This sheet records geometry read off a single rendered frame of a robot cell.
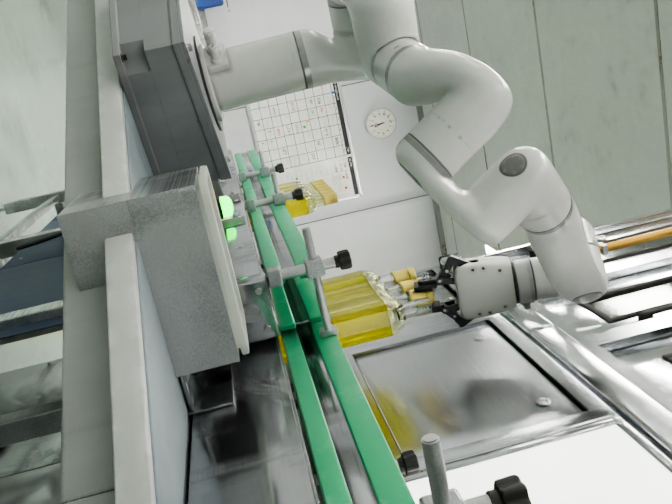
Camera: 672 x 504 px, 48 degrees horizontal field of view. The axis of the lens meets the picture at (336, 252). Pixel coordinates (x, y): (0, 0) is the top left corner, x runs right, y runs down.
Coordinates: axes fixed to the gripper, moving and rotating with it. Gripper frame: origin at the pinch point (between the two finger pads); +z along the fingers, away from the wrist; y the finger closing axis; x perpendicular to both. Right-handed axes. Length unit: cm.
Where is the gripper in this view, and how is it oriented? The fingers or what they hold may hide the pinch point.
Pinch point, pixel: (427, 295)
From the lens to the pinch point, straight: 133.6
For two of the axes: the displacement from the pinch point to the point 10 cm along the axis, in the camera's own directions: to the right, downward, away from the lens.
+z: -9.8, 1.6, 1.4
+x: -0.9, 3.0, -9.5
